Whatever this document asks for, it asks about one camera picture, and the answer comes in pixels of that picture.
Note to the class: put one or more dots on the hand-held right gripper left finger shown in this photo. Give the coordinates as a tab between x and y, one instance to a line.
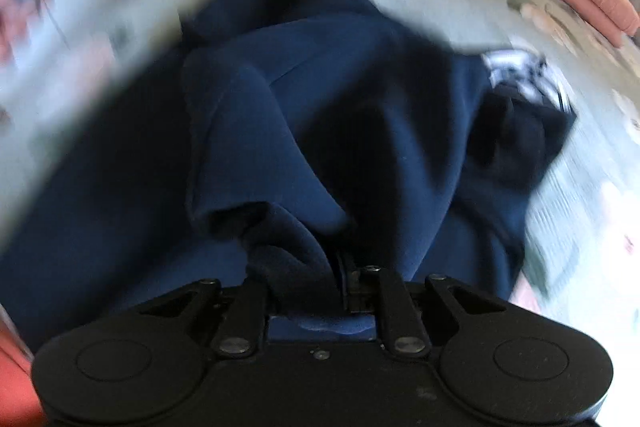
245	309

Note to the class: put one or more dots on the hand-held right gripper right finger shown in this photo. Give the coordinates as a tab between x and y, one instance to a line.
395	307

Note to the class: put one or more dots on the navy blue garment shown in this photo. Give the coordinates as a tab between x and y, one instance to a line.
280	107

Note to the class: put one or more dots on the red cloth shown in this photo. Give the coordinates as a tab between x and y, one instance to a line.
15	382

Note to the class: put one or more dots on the black and white printed garment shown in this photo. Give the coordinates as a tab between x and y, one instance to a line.
520	72

